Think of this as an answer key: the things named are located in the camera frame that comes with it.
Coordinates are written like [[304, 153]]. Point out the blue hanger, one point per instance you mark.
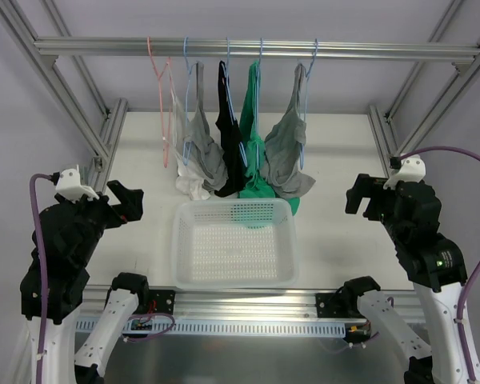
[[233, 116], [257, 104], [303, 114]]

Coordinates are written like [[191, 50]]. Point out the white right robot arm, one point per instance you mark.
[[437, 271]]

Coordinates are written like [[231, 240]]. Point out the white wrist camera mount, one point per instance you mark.
[[70, 186], [411, 169]]

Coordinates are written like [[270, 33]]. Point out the green tank top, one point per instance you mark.
[[256, 185]]

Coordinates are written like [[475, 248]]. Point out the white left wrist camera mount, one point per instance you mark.
[[70, 186]]

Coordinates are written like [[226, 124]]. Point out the white perforated plastic basket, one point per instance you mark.
[[234, 244]]

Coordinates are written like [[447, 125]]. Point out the black tank top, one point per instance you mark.
[[230, 138]]

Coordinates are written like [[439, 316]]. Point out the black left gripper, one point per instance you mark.
[[114, 209]]

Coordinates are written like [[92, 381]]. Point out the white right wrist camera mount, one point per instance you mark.
[[411, 169]]

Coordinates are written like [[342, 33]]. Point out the white tank top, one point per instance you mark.
[[190, 180]]

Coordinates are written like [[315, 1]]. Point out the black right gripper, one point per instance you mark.
[[373, 196]]

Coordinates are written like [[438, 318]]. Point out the aluminium frame left struts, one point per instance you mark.
[[102, 139]]

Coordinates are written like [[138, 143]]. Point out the aluminium frame struts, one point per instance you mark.
[[430, 91], [102, 139]]

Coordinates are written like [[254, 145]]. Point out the white slotted cable duct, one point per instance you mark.
[[230, 328]]

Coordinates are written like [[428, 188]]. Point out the aluminium hanging rail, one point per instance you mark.
[[200, 47]]

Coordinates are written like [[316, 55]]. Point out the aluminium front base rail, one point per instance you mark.
[[253, 304]]

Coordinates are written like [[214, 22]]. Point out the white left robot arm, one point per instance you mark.
[[51, 303]]

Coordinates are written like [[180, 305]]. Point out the pink hanger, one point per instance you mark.
[[165, 125]]

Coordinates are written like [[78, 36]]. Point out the aluminium frame right struts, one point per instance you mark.
[[430, 91]]

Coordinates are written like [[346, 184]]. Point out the grey tank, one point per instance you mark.
[[199, 146], [283, 148]]

